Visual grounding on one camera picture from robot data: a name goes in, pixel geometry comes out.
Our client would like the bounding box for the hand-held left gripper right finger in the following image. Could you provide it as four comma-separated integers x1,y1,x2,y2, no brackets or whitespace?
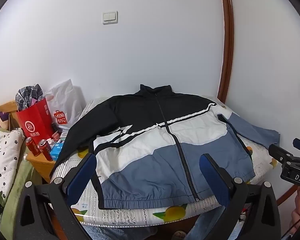
199,153,282,240

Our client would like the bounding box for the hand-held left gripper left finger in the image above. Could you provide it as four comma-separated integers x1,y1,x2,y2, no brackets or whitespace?
15,152,97,240

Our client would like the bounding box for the black white blue jacket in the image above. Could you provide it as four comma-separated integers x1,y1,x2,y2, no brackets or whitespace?
49,84,281,210

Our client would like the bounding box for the fruit print tablecloth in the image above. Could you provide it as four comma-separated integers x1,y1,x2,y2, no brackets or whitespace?
50,96,283,227

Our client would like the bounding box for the light blue box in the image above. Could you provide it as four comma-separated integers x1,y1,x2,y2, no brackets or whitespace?
50,142,65,161

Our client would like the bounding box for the wooden nightstand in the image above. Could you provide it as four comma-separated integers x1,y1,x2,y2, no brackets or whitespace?
26,152,58,183

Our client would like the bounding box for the red soda can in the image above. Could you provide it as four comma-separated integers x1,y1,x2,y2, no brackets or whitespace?
26,137,41,157
39,140,54,162

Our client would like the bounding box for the green blanket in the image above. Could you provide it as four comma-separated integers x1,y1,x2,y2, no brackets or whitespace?
0,152,43,232

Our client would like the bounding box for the grey slipper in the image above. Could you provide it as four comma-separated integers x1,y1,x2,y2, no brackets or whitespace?
170,230,190,240

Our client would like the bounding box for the red paper bag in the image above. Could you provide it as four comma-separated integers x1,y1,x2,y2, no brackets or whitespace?
16,97,53,143

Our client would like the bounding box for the white plastic bag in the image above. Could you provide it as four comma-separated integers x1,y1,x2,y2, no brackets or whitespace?
45,79,87,133

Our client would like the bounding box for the white black flower print pillow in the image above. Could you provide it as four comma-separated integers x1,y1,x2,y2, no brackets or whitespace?
0,127,26,221

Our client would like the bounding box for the grey plaid cloth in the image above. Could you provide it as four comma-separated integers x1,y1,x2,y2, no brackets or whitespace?
15,83,44,112

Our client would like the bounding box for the wooden headboard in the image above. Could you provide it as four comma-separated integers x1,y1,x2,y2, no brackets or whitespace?
0,100,18,131

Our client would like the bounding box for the brown wooden door frame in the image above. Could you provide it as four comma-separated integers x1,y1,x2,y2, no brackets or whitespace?
216,0,234,101

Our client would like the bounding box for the white wall light switch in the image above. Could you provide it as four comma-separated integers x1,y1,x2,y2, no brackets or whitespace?
102,10,118,25

